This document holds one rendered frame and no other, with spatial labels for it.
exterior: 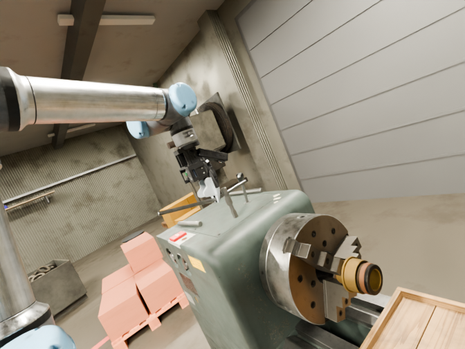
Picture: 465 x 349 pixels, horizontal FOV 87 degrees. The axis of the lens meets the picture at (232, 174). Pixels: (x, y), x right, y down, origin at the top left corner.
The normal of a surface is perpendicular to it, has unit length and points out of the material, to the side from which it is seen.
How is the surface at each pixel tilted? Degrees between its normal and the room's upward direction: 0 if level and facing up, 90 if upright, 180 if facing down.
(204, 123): 92
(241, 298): 90
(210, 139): 92
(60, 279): 90
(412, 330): 0
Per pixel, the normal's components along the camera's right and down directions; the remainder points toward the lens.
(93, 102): 0.77, 0.18
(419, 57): -0.69, 0.39
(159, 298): 0.49, -0.08
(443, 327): -0.39, -0.91
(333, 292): -0.85, -0.04
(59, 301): 0.72, -0.22
